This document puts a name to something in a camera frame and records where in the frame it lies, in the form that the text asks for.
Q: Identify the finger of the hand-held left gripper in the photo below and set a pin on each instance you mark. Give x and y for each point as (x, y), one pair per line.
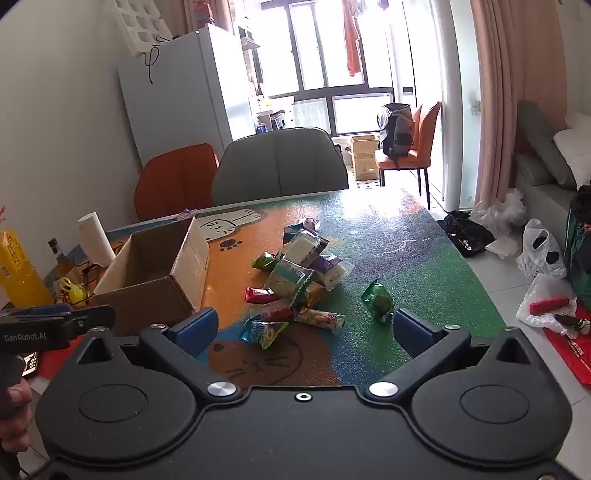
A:
(92, 316)
(41, 310)

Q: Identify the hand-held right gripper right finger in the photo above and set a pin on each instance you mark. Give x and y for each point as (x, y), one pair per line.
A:
(411, 330)

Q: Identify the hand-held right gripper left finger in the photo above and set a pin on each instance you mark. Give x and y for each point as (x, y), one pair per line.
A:
(198, 330)

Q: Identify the round green snack packet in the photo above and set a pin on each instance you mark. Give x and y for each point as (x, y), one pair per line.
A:
(377, 302)

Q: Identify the brown cardboard box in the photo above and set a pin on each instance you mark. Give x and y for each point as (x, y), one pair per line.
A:
(184, 258)

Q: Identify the pile of snack packets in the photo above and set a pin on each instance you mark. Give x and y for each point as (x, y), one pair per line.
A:
(288, 277)

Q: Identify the person's left hand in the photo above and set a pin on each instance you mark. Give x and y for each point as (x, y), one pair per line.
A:
(21, 401)

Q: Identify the yellow-green plastic bag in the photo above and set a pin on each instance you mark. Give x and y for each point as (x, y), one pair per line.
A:
(71, 290)

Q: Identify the yellow oil bottle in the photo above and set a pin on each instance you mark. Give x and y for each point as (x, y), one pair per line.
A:
(21, 272)

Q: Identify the dark glass bottle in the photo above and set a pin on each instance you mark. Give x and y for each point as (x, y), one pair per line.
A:
(57, 258)

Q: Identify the cartoon printed table mat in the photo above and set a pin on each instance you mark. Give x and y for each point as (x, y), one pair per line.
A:
(415, 258)

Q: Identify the white paper towel roll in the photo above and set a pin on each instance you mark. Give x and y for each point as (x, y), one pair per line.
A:
(94, 240)

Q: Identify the black floor bag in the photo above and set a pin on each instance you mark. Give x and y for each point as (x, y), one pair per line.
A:
(466, 235)

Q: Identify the small purple tissue pack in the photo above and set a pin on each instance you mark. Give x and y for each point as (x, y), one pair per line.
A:
(188, 213)

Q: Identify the plastic bag with red item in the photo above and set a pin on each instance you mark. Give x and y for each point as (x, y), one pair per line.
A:
(535, 314)

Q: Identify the white foam container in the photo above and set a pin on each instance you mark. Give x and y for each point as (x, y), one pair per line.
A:
(505, 247)

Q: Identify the white bag with black print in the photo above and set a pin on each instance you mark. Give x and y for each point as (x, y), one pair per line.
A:
(540, 251)

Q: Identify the orange dining chair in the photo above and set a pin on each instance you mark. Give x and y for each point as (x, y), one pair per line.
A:
(175, 180)

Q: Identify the red floor mat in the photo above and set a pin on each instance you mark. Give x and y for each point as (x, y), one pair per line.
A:
(572, 355)

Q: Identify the open cardboard floor box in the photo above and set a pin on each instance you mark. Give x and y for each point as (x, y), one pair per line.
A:
(364, 159)

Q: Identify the grey dining chair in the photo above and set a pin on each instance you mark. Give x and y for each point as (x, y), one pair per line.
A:
(277, 161)

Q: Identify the dark green bag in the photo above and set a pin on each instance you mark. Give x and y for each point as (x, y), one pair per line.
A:
(579, 249)

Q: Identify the grey sofa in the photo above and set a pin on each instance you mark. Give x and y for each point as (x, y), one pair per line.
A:
(540, 184)

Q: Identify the orange chair with black legs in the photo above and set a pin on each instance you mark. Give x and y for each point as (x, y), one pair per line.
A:
(431, 134)
(417, 120)

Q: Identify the grey backpack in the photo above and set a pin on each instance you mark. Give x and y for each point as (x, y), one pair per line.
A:
(397, 131)

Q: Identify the cluttered white shelf unit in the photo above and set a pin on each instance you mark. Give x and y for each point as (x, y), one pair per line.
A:
(277, 117)

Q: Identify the white refrigerator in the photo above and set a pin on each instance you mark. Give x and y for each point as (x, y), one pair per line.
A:
(184, 97)

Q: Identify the white pillow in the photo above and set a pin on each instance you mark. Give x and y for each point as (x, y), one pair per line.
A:
(575, 147)

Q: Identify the black framed window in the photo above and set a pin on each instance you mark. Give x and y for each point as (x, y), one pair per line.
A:
(323, 93)

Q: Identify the long pink curtain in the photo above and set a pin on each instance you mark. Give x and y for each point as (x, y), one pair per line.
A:
(521, 92)

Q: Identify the white standing air conditioner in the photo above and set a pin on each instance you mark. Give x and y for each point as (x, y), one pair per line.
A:
(411, 55)

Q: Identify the hanging orange garment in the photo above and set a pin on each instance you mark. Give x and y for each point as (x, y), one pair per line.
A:
(353, 46)

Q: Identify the white foam tray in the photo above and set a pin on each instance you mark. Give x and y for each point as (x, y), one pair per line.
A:
(138, 27)

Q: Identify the short pink curtain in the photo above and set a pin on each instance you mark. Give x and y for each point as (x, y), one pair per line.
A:
(220, 14)

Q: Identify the red ornament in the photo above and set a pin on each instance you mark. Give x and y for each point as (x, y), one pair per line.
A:
(201, 9)

